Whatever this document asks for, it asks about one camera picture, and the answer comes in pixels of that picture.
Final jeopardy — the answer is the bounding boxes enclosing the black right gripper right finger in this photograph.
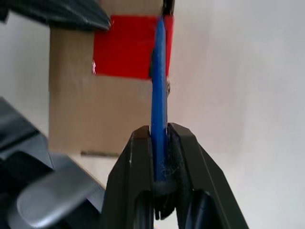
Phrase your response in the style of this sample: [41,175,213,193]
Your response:
[166,122,250,229]

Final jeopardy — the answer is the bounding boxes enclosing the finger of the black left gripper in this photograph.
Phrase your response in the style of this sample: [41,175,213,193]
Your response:
[0,0,112,31]

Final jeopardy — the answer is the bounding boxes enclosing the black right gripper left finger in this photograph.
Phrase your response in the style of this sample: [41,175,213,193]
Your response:
[102,126,155,229]

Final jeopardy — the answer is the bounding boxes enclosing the brown cardboard box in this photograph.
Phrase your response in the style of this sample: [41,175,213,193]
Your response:
[48,0,176,158]

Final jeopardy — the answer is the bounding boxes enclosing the red sealing tape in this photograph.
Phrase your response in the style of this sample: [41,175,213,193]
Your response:
[91,14,176,80]

